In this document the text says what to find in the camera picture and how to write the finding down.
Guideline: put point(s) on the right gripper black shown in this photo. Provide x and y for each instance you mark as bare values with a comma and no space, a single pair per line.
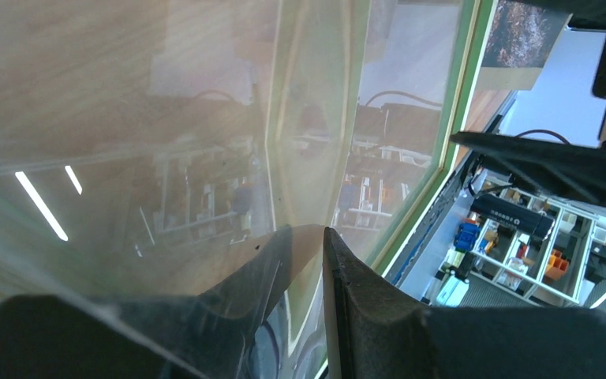
565,170

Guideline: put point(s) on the clear acrylic sheet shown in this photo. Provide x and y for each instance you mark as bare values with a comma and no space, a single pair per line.
131,138

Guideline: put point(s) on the wooden picture frame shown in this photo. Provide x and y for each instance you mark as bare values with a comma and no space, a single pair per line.
362,98

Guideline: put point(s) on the black cylinder speaker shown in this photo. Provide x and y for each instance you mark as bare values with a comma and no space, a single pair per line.
517,217

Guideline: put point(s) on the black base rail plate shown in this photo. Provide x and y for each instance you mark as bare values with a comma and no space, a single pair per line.
485,109

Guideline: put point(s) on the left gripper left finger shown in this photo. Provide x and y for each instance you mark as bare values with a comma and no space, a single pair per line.
221,330

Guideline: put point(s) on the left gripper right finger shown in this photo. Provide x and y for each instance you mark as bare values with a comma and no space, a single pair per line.
374,330

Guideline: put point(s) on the autumn forest photo board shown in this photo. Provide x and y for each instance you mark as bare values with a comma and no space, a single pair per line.
520,41

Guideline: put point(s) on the white shelving unit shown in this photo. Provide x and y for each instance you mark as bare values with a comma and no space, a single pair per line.
568,268

